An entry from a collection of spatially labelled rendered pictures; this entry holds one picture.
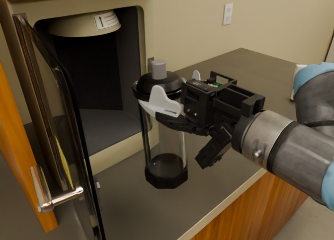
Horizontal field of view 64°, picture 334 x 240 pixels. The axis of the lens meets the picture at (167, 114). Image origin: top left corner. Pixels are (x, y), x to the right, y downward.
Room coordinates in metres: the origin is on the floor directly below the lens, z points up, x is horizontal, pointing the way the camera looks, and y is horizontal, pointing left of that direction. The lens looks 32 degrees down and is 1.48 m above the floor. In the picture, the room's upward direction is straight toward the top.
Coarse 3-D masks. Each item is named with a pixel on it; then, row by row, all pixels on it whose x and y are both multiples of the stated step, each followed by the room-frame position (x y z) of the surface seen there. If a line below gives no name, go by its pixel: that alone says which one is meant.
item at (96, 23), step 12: (96, 12) 0.62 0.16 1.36; (108, 12) 0.65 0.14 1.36; (60, 24) 0.60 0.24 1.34; (72, 24) 0.60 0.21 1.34; (84, 24) 0.60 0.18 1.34; (96, 24) 0.61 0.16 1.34; (108, 24) 0.63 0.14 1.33; (120, 24) 0.69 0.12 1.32; (72, 36) 0.59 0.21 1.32; (84, 36) 0.59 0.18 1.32
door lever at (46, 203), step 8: (32, 168) 0.29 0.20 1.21; (40, 168) 0.29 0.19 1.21; (32, 176) 0.27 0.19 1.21; (40, 176) 0.27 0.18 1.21; (40, 184) 0.26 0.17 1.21; (40, 192) 0.24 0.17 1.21; (48, 192) 0.24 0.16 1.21; (72, 192) 0.25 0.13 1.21; (40, 200) 0.23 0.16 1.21; (48, 200) 0.23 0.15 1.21; (56, 200) 0.23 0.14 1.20; (64, 200) 0.24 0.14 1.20; (80, 200) 0.24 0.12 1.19; (40, 208) 0.22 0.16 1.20; (48, 208) 0.22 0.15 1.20
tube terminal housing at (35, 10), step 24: (0, 0) 0.51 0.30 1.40; (24, 0) 0.50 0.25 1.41; (48, 0) 0.53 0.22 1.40; (72, 0) 0.56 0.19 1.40; (96, 0) 0.59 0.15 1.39; (120, 0) 0.63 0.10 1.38; (144, 0) 0.68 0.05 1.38; (0, 24) 0.56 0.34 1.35; (144, 24) 0.68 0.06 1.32; (144, 48) 0.70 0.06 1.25; (24, 72) 0.50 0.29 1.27; (144, 72) 0.70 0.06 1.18; (24, 96) 0.56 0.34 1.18; (48, 144) 0.49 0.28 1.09; (120, 144) 0.60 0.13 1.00; (48, 168) 0.55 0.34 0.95; (96, 168) 0.55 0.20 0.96
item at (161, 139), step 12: (144, 120) 0.43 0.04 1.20; (156, 120) 0.41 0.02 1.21; (144, 132) 0.43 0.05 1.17; (156, 132) 0.41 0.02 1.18; (168, 132) 0.41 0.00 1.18; (180, 132) 0.43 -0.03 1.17; (144, 144) 0.43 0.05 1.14; (156, 144) 0.41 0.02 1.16; (168, 144) 0.41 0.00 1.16; (180, 144) 0.42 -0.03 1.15; (156, 156) 0.41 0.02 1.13; (168, 156) 0.41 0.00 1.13; (180, 156) 0.42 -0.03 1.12; (156, 168) 0.41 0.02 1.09; (168, 168) 0.41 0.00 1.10; (180, 168) 0.42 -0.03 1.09
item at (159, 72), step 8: (152, 64) 0.46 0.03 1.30; (160, 64) 0.45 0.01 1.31; (152, 72) 0.46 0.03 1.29; (160, 72) 0.45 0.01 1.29; (168, 72) 0.49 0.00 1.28; (144, 80) 0.45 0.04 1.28; (152, 80) 0.45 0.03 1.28; (160, 80) 0.44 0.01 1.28; (168, 80) 0.44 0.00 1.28; (176, 80) 0.44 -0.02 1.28; (144, 88) 0.43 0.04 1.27; (168, 88) 0.42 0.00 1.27; (176, 88) 0.43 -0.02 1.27
